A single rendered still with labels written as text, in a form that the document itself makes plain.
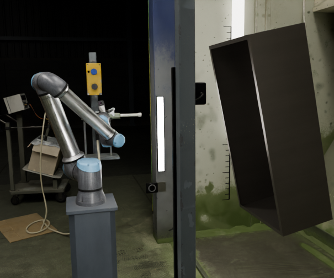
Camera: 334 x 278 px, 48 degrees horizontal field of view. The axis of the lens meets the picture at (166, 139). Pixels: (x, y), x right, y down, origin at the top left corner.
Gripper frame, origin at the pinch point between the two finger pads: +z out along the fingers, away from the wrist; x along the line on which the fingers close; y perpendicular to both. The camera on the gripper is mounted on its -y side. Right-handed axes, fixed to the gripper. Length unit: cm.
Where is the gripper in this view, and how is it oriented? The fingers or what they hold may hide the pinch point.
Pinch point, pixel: (104, 109)
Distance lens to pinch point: 291.0
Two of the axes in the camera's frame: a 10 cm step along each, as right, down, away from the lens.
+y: 2.0, 9.4, 2.9
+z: -0.9, -2.7, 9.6
